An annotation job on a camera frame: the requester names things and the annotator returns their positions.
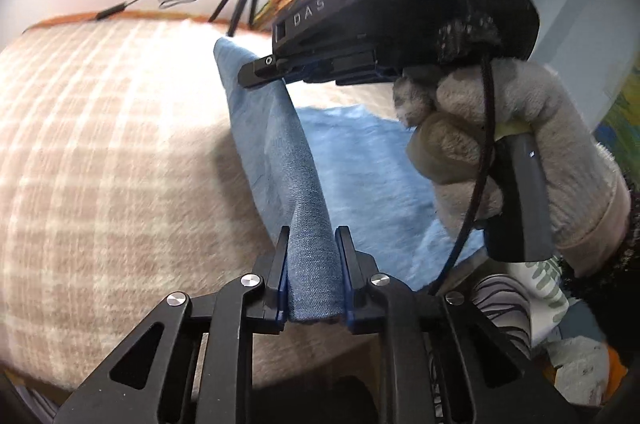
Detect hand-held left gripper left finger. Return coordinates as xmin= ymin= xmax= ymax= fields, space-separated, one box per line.
xmin=52 ymin=226 xmax=292 ymax=424

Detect grey fuzzy cloth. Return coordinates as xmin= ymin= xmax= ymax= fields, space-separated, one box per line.
xmin=542 ymin=338 xmax=615 ymax=410

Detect person's right forearm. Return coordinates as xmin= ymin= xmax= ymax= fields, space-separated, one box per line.
xmin=560 ymin=174 xmax=640 ymax=301

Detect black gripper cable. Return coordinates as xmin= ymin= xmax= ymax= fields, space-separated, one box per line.
xmin=427 ymin=53 xmax=499 ymax=297

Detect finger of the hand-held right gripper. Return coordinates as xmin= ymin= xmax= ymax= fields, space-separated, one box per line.
xmin=237 ymin=48 xmax=397 ymax=89

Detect orange bed sheet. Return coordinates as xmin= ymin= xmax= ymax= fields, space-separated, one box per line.
xmin=25 ymin=9 xmax=273 ymax=37

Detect leaf print white cloth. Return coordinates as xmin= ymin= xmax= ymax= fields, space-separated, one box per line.
xmin=425 ymin=254 xmax=572 ymax=421

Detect person's right hand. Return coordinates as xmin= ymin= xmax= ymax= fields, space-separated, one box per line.
xmin=392 ymin=56 xmax=632 ymax=277

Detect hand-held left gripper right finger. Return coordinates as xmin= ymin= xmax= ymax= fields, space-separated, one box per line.
xmin=334 ymin=225 xmax=581 ymax=424

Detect blue pants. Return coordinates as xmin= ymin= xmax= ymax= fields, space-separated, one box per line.
xmin=212 ymin=38 xmax=488 ymax=324

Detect yellow green patterned picture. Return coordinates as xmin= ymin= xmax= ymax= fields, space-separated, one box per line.
xmin=594 ymin=64 xmax=640 ymax=167

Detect beige plaid blanket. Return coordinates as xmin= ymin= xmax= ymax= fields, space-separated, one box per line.
xmin=0 ymin=20 xmax=441 ymax=392

